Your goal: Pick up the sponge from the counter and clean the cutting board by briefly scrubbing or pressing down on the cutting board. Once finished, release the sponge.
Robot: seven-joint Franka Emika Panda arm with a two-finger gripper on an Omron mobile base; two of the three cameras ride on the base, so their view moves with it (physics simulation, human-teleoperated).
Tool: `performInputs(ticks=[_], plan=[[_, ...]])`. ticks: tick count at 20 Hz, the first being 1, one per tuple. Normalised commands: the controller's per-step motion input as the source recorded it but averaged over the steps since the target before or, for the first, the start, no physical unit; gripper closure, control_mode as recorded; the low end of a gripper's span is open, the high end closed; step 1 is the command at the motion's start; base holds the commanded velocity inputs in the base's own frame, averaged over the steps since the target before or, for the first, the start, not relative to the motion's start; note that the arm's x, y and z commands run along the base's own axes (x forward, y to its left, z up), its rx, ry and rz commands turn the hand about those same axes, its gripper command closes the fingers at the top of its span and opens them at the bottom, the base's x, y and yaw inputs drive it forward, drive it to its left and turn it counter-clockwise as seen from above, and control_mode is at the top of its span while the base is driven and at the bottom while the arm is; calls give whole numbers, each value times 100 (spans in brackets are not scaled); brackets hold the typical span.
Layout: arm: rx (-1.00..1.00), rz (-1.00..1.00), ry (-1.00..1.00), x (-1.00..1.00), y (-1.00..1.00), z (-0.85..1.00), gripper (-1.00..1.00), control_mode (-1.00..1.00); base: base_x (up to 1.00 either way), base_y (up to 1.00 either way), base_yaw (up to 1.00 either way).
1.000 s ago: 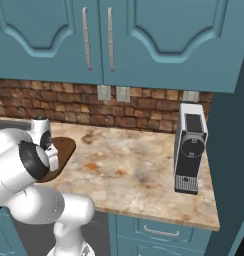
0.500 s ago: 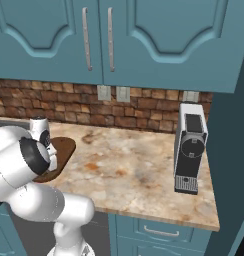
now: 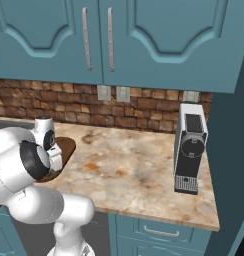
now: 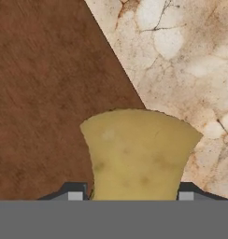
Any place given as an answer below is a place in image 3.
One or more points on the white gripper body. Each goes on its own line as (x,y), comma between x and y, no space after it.
(56,159)

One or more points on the teal drawer front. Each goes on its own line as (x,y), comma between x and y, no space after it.
(144,249)
(194,230)

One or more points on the teal upper cupboard door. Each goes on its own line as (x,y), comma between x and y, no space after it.
(44,30)
(174,36)

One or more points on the brown wooden cutting board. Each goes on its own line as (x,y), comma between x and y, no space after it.
(66,148)

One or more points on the black and white coffee machine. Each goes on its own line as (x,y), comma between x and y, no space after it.
(189,160)

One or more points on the teal cupboard door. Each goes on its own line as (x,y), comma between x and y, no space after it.
(44,30)
(2,236)
(174,36)

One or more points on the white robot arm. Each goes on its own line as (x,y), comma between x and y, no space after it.
(34,203)

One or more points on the teal tall cabinet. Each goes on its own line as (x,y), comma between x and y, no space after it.
(227,150)

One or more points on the grey wall outlet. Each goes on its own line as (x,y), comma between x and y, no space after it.
(104,93)
(190,96)
(123,94)

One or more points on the teal lower cupboard door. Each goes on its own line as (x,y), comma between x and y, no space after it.
(2,236)

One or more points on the grey sink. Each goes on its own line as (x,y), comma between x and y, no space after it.
(10,124)

